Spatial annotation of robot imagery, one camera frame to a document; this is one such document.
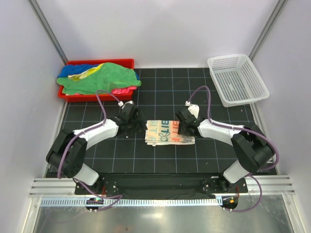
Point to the black grid mat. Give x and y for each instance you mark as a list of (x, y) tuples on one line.
[(162, 93)]

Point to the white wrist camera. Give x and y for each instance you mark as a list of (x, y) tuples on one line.
[(122, 104), (192, 108)]

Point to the blue towel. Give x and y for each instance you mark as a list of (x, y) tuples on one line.
[(74, 69)]

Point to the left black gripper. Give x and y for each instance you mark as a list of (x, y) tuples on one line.
[(140, 124)]

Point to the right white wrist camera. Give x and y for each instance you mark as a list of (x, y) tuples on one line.
[(192, 108)]

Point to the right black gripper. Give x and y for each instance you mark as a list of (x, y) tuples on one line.
[(181, 130)]

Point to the aluminium frame rail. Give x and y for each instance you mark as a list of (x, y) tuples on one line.
[(53, 187)]

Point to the slotted cable duct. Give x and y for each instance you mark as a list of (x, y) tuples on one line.
[(94, 202)]

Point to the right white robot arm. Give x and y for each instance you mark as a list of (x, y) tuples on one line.
[(252, 148)]

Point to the white perforated basket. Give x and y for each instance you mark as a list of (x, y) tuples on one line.
[(236, 79)]

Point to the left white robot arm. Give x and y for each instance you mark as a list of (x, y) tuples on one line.
[(68, 151)]

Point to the yellow white towel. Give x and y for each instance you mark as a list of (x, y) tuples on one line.
[(84, 74)]

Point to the printed rabbit towel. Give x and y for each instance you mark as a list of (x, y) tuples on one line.
[(165, 132)]

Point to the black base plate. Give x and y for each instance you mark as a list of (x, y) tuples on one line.
[(161, 186)]

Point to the green towel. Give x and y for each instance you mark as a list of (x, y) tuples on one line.
[(110, 76)]

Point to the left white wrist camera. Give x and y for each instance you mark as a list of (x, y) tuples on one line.
[(122, 104)]

